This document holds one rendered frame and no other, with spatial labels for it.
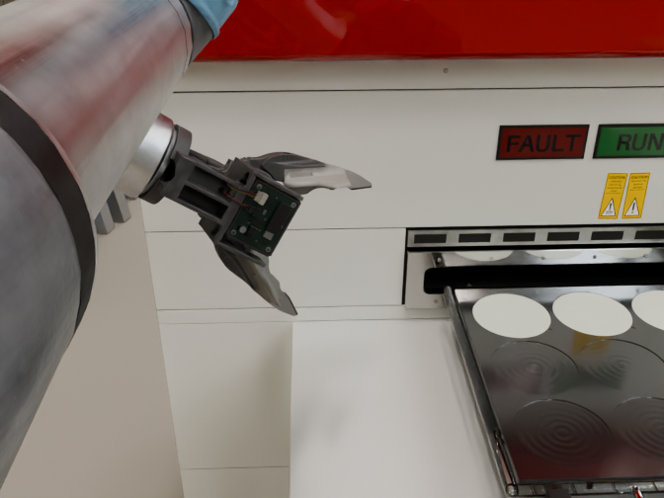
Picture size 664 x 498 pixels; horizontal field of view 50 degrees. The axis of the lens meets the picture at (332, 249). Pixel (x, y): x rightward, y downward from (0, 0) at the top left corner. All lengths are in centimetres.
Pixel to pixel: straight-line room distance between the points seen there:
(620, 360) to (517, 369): 13
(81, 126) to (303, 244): 80
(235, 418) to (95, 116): 100
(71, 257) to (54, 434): 205
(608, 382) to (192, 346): 59
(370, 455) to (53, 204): 74
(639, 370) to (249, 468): 67
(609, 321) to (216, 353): 56
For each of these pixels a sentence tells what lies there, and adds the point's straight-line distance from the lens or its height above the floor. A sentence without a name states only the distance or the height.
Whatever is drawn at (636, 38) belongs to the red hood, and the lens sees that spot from 94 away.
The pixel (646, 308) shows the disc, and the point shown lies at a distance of 105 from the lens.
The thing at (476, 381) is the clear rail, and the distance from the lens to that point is 86.
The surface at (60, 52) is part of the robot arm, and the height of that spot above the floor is 139.
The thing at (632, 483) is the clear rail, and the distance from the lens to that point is 79.
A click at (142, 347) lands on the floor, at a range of 245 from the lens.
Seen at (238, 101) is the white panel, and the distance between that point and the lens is 93.
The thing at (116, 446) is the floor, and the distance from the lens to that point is 213.
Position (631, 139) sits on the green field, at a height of 110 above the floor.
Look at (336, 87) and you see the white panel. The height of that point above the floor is 118.
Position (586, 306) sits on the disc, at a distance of 103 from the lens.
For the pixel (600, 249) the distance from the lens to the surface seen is 109.
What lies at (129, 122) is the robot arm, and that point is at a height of 136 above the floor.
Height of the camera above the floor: 145
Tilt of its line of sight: 30 degrees down
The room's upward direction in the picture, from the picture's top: straight up
